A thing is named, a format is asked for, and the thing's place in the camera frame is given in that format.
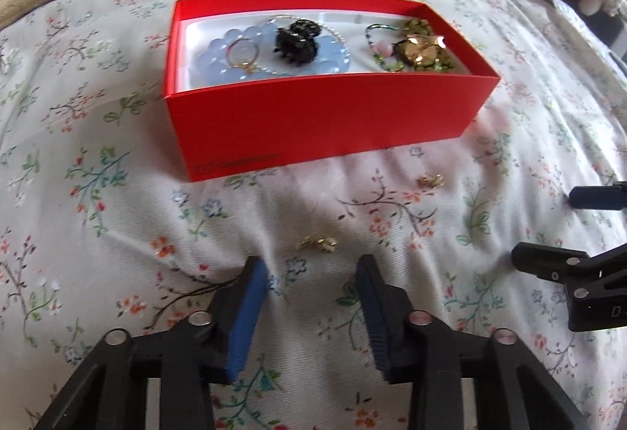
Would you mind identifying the gold hoop earring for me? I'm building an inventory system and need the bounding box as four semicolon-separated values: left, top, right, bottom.
225;39;260;71

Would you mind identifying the light blue bead bracelet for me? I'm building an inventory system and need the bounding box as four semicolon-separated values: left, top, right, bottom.
196;25;351;85

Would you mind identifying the black hair claw clip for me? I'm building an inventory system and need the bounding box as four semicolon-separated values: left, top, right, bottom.
273;18;321;64

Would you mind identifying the gold hair clip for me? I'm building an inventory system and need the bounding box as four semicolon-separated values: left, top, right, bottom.
394;32;448;69

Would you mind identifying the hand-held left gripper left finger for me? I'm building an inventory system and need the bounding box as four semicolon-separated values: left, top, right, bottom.
34;256;269;430

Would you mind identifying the lime green bead bracelet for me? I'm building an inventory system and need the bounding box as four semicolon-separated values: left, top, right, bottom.
402;17;456;73

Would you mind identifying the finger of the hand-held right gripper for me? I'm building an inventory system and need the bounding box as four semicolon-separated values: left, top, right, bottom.
511;242;627;294
568;182;627;214

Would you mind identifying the green multicolour beaded bracelet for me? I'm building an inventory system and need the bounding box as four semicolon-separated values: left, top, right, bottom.
365;22;410;74

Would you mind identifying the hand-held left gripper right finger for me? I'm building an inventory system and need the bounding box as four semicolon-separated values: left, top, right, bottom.
355;255;589;430

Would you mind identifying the red jewelry box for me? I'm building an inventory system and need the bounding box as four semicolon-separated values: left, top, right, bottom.
163;0;501;182

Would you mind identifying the floral bed cover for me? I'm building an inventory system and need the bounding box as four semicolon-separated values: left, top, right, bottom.
0;0;627;430

